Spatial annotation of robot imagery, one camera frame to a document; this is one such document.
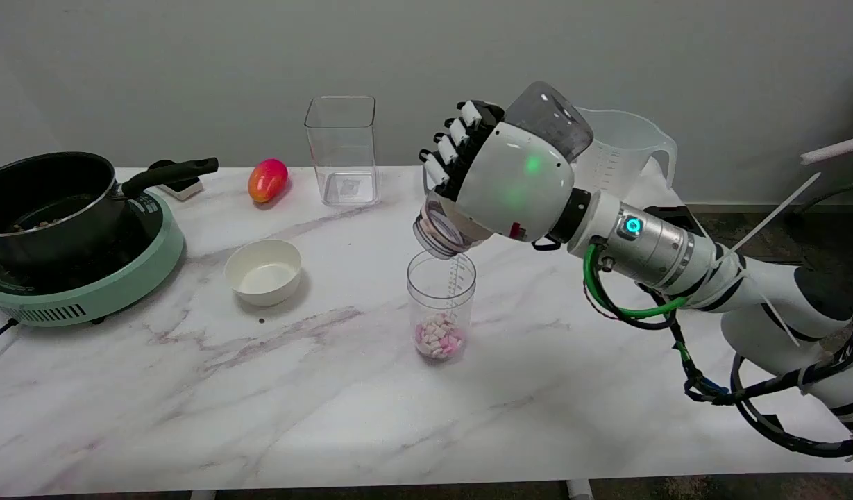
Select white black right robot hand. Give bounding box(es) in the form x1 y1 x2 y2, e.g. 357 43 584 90
419 101 575 244

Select smoky translucent bottle pink band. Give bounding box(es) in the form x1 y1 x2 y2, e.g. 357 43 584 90
412 81 594 261

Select translucent plastic measuring jug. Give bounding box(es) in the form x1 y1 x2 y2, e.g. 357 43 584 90
572 107 678 206

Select clear plastic measuring cup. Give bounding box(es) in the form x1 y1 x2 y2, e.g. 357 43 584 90
407 250 478 363

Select black device with red label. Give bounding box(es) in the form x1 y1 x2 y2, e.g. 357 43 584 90
645 205 706 233

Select pink white marshmallow candies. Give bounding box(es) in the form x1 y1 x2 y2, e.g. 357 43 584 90
415 312 466 360

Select clear square plastic container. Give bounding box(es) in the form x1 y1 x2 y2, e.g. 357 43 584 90
304 96 380 207

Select red orange mango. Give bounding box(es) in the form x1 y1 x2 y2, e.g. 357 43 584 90
248 158 289 204

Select white zip tie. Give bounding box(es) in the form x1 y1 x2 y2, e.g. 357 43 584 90
728 172 822 255

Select white round bowl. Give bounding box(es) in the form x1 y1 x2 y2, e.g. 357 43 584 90
223 239 303 308

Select grey metal chair leg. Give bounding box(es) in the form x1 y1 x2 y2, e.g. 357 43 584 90
787 179 853 217

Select white foam tube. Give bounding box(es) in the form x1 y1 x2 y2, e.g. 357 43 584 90
800 133 853 167

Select mint green induction cooker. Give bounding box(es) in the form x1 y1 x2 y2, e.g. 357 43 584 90
0 189 185 328

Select green robot cable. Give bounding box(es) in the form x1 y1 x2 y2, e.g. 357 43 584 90
582 243 688 322

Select black bundled robot cable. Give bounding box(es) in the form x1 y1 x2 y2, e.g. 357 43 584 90
647 285 741 407

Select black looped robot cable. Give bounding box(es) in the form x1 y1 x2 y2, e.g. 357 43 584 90
730 311 853 459

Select black pot with handle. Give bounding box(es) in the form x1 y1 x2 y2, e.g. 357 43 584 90
0 151 219 269

